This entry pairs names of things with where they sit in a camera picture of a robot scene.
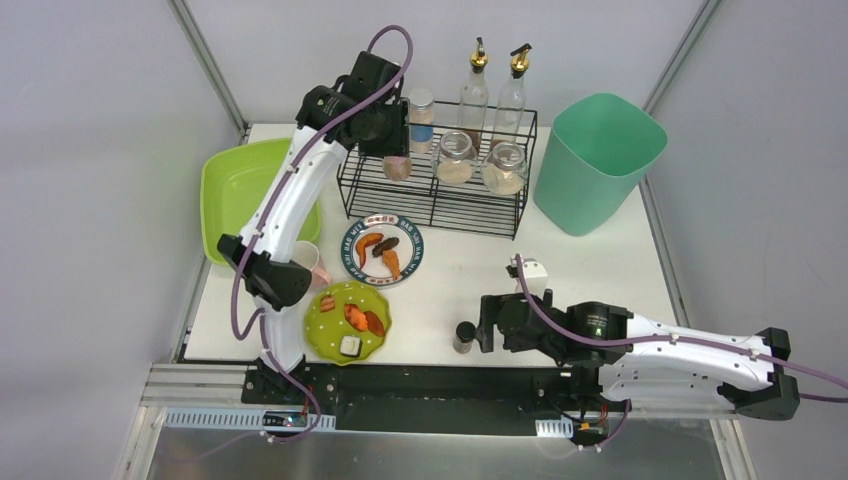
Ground black lid spice jar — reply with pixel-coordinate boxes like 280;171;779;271
453;321;476;354

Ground pink lid spice jar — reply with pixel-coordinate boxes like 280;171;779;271
382;156;412;182

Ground silver lid pellet jar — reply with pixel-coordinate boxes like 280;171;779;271
408;88;434;154

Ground glass jar with beige powder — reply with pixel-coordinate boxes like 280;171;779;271
432;130;477;185

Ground oil bottle with gold cap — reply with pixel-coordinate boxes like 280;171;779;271
458;37;489;151

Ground white plate with blue rim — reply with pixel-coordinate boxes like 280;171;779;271
340;213;424;288

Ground glass jar with metal ring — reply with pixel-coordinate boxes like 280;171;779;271
481;141;528;196

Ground oil bottle with black spout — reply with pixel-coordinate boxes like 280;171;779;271
491;43;532;147

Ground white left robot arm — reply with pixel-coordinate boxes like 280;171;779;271
217;51;409;375

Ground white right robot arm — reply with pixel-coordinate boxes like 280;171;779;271
475;290;800;421

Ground orange shrimp toy food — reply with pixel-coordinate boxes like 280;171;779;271
355;233;384;269

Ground orange fried food piece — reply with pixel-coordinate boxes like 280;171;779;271
381;249;401;278

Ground red sausage toy piece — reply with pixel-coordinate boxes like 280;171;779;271
365;311;386;338

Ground dark sea cucumber toy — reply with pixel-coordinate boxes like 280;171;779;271
372;237;400;258

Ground white sushi toy piece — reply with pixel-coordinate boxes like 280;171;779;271
339;335;363;358

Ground green polka dot plate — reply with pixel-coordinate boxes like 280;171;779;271
304;282;393;366

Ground pink cup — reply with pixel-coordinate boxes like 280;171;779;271
291;241;333;290

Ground lime green plastic basin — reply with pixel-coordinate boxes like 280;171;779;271
200;138;291;266

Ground sausage slice toy food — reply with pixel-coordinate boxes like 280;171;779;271
319;295;336;313

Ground green plastic waste bin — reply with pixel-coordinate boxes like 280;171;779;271
533;93;668;236

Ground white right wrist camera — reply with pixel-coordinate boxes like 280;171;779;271
506;258;549;298

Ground black wire rack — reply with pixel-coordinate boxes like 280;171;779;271
336;100;530;239

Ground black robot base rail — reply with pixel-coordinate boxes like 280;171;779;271
241;360;625;436

